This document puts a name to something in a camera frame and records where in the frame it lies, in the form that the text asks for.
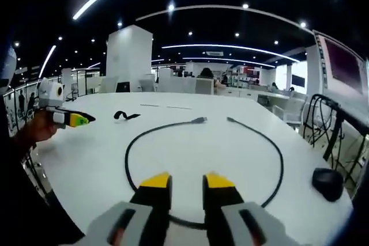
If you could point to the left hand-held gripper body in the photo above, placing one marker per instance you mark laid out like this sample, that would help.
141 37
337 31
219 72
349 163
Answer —
49 93

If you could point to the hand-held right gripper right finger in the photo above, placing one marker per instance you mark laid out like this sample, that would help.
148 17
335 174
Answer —
222 200

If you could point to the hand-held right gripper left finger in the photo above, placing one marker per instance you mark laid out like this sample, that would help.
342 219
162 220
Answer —
150 200

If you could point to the white desk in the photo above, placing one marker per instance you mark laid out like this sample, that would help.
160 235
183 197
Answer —
184 145

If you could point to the person's left hand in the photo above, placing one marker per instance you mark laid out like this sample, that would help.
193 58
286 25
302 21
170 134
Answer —
40 128

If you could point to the black monitor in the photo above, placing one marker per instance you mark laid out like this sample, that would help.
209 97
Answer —
122 87

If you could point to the white square pillar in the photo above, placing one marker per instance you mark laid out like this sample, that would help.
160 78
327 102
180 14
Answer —
129 58

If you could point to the black computer mouse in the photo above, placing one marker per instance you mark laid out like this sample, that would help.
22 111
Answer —
328 184

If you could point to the ceiling air vent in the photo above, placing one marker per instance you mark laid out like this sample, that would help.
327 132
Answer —
214 53

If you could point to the black metal chair frame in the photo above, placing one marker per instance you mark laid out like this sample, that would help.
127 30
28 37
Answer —
340 119

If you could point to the large wall screen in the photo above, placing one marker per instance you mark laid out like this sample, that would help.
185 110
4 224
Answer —
343 64

